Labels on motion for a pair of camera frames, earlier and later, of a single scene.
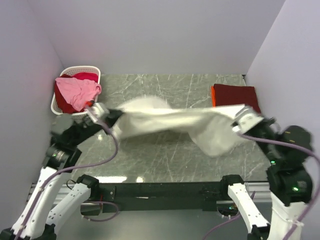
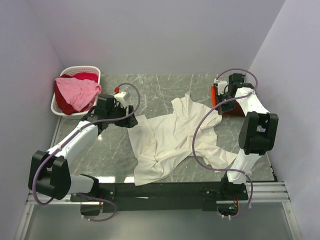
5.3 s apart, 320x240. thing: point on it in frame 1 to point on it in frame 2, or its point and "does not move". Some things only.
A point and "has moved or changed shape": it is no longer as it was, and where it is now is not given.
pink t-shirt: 77,92 does not move
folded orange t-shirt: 213,97 does not move
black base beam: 160,195 does not move
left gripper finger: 113,116 to 131,120
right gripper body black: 262,129 to 227,106
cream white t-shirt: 211,128 has moved or changed shape
